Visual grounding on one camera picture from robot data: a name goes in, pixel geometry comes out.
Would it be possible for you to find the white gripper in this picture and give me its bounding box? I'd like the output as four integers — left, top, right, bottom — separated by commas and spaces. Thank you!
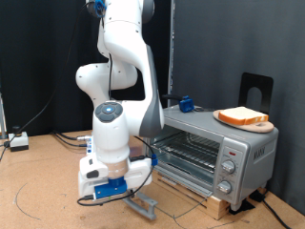
77, 155, 153, 200

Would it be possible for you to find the white bread slice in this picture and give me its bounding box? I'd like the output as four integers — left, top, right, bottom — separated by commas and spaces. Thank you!
218, 106, 270, 126

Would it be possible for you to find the silver oven knob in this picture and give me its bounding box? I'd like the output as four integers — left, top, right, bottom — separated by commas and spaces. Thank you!
221, 158, 237, 175
216, 179, 234, 195

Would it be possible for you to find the silver toaster oven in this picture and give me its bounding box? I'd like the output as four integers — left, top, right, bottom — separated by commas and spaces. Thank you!
144, 104, 280, 212

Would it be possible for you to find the slatted wooden riser block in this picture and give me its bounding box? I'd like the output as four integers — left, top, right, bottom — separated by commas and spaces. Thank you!
152, 171, 232, 221

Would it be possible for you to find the black foam pad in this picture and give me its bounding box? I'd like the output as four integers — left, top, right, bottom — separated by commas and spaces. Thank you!
229, 190, 267, 216

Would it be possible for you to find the emergency stop button box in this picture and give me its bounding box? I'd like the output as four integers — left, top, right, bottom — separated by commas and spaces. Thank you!
8, 126, 30, 153

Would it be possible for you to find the vertical metal pole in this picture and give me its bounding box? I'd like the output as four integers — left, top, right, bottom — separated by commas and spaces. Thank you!
167, 0, 176, 108

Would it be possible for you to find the round wooden serving board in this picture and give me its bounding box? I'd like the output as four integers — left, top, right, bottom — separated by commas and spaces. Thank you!
213, 109, 275, 134

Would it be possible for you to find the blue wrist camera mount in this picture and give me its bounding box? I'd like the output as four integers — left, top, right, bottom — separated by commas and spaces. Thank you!
92, 154, 159, 201

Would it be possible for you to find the wire oven rack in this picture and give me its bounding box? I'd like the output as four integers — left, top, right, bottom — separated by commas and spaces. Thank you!
152, 131, 222, 175

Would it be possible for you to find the black cable with silver connector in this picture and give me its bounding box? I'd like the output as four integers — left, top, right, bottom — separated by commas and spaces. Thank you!
51, 129, 93, 141

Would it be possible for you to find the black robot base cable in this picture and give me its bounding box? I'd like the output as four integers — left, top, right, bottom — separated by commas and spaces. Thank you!
52, 133, 89, 148

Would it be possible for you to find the black metal bracket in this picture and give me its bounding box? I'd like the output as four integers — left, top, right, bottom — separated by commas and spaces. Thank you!
238, 73, 275, 116

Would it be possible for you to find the long black hanging cable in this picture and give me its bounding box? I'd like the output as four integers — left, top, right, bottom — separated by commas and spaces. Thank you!
0, 1, 92, 160

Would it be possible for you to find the black oven power cord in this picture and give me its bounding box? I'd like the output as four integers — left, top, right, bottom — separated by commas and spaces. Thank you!
261, 198, 292, 229

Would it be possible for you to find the grey metal frame leg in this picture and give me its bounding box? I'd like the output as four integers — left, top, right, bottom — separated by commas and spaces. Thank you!
0, 92, 8, 140

